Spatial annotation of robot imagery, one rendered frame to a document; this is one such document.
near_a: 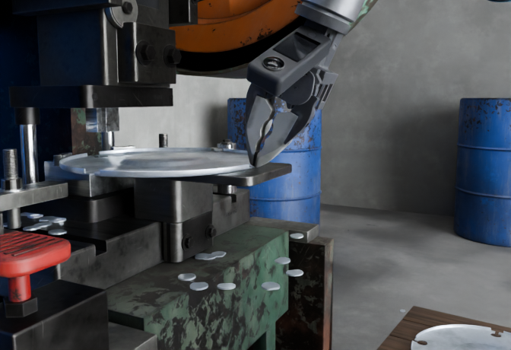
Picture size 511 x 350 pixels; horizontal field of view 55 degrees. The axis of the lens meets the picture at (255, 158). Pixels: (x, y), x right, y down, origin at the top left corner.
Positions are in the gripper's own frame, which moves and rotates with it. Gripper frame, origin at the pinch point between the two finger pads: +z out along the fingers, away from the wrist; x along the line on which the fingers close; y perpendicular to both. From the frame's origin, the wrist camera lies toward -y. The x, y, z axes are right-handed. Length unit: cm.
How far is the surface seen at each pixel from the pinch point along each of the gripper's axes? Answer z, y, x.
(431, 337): 32, 51, -36
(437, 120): 8, 331, -1
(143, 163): 6.9, -5.1, 12.5
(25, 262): 4.6, -34.3, 0.5
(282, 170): 0.7, 3.2, -3.1
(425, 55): -31, 331, 29
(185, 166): 5.0, -2.5, 7.8
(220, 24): -11.0, 34.5, 31.3
